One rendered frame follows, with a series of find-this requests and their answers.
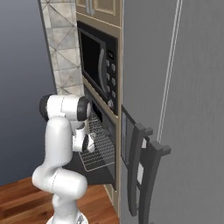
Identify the black microwave oven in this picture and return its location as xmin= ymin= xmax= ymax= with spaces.
xmin=76 ymin=20 xmax=119 ymax=116

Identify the dark grey fridge handle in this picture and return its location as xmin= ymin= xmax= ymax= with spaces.
xmin=127 ymin=122 xmax=154 ymax=217
xmin=138 ymin=139 xmax=172 ymax=224

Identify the grey cupboard handle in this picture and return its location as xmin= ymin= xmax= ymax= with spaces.
xmin=85 ymin=0 xmax=96 ymax=16

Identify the black built-in oven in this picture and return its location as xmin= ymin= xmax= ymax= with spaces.
xmin=83 ymin=86 xmax=117 ymax=191

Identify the tan cupboard column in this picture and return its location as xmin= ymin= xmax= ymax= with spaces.
xmin=74 ymin=0 xmax=124 ymax=224

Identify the black oven door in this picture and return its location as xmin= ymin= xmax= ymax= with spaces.
xmin=62 ymin=150 xmax=117 ymax=191

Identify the grey microwave door handle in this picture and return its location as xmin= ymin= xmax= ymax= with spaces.
xmin=98 ymin=47 xmax=108 ymax=89

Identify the wire oven rack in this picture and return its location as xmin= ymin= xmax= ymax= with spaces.
xmin=79 ymin=113 xmax=116 ymax=172

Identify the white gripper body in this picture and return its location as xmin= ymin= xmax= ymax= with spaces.
xmin=87 ymin=132 xmax=96 ymax=154

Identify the tan cupboard door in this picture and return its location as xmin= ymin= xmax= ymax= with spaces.
xmin=75 ymin=0 xmax=116 ymax=18

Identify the grey fridge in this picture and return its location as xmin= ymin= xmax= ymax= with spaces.
xmin=119 ymin=0 xmax=224 ymax=224

